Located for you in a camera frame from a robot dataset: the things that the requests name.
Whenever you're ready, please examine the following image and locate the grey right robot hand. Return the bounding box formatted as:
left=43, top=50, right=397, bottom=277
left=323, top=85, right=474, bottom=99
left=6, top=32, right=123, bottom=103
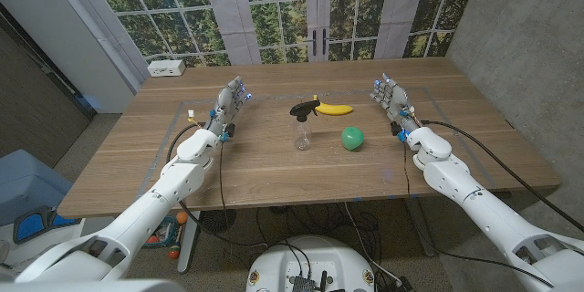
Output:
left=370, top=72, right=423, bottom=141

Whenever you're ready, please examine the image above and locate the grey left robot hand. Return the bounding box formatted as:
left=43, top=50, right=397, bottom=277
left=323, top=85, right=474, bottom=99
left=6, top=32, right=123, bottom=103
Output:
left=203, top=76, right=254, bottom=142

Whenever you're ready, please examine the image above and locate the black spray head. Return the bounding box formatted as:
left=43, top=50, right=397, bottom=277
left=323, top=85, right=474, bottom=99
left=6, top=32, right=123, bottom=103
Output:
left=289, top=99, right=320, bottom=123

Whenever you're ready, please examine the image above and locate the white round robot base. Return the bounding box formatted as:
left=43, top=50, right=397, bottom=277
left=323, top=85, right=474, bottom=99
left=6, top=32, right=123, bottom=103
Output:
left=245, top=235, right=376, bottom=292

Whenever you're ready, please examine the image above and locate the green ball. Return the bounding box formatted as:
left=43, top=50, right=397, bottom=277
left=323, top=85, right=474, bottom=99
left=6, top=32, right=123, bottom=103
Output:
left=340, top=126, right=365, bottom=151

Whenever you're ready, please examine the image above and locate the yellow toy banana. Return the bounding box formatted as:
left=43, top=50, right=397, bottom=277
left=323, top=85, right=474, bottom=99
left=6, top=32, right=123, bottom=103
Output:
left=312, top=95, right=354, bottom=117

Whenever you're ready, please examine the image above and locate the colourful toy maraca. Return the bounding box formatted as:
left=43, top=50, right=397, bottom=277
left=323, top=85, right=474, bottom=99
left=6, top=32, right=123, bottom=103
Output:
left=167, top=225, right=183, bottom=260

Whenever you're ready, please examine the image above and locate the white power strip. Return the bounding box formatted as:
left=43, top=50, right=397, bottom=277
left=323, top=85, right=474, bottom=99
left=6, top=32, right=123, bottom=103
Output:
left=147, top=58, right=187, bottom=78

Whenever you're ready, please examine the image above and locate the printed window forest backdrop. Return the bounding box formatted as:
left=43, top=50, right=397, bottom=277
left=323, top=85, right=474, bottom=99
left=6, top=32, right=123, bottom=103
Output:
left=40, top=0, right=485, bottom=68

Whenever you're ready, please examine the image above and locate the black round floor fan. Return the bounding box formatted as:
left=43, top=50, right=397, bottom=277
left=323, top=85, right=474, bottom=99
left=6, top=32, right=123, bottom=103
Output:
left=200, top=209, right=237, bottom=234

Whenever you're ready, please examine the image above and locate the grey table leg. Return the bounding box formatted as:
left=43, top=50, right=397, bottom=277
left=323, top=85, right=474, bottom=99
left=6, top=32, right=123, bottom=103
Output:
left=404, top=198, right=437, bottom=257

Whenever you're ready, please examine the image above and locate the blue basket with toys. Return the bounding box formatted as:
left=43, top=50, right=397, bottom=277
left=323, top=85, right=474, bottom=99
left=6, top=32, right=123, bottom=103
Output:
left=143, top=215, right=179, bottom=250

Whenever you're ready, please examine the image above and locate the white table leg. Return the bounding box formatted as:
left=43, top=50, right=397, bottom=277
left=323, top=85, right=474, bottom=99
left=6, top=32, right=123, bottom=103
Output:
left=176, top=211, right=202, bottom=275

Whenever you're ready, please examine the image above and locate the blue storage bin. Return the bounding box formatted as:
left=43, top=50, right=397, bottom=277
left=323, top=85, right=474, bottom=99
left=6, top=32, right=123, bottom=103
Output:
left=0, top=149, right=74, bottom=227

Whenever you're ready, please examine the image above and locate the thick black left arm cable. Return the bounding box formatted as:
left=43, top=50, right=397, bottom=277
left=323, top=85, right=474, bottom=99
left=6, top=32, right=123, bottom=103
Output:
left=166, top=122, right=270, bottom=248

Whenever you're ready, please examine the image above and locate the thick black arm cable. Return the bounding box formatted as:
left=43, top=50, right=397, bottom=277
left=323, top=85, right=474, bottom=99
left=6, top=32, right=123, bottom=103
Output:
left=419, top=120, right=584, bottom=234
left=166, top=122, right=270, bottom=248

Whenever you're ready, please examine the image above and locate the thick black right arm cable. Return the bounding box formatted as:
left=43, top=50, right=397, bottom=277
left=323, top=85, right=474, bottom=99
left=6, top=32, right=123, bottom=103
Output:
left=419, top=120, right=584, bottom=234

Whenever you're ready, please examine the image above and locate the tangle of black floor cables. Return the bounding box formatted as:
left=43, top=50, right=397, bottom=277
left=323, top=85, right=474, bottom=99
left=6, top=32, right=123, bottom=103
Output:
left=255, top=203, right=380, bottom=247

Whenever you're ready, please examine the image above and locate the white floor cable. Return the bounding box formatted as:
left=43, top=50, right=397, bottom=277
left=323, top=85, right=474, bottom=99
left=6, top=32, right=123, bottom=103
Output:
left=344, top=203, right=403, bottom=285

